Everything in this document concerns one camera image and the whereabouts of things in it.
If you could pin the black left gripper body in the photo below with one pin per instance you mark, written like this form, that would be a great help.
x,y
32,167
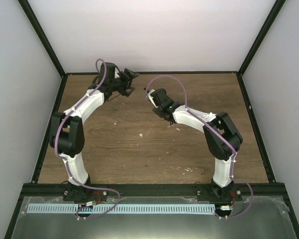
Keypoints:
x,y
120,85

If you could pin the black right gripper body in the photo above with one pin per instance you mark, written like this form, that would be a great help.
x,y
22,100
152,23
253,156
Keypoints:
x,y
160,111

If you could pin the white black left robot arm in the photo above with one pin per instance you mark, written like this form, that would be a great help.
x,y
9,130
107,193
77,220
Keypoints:
x,y
67,128

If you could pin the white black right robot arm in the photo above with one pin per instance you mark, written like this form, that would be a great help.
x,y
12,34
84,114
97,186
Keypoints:
x,y
222,137

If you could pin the clear plastic front sheet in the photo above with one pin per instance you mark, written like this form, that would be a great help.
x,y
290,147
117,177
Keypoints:
x,y
261,217

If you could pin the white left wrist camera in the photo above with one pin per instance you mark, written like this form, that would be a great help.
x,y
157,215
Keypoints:
x,y
117,75

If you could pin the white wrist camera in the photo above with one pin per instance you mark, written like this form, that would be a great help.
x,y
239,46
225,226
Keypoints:
x,y
150,97
117,75

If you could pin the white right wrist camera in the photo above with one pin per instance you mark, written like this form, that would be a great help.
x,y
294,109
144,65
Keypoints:
x,y
150,97

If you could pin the light blue slotted cable duct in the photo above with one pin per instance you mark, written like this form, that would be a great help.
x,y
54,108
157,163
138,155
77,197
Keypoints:
x,y
193,209

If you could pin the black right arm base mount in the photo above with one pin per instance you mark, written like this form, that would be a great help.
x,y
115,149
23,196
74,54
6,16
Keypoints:
x,y
213,193

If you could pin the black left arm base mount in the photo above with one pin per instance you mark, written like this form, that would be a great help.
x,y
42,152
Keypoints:
x,y
81,194

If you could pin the black aluminium front rail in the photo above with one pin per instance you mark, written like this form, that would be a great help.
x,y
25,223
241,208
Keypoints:
x,y
125,190

